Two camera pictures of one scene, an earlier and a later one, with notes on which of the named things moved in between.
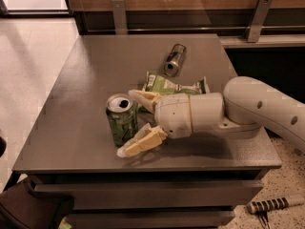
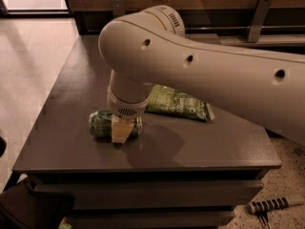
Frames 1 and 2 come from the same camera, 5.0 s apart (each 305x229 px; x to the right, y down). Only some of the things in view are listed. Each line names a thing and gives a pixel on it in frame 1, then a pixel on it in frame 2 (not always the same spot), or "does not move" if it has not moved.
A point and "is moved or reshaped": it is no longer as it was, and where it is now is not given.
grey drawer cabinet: x=193 y=181 does not move
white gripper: x=172 y=114 -> x=126 y=108
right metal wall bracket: x=259 y=15 does not move
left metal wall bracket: x=120 y=18 does not move
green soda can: x=122 y=116 is moved or reshaped
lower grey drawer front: x=151 y=219 does not move
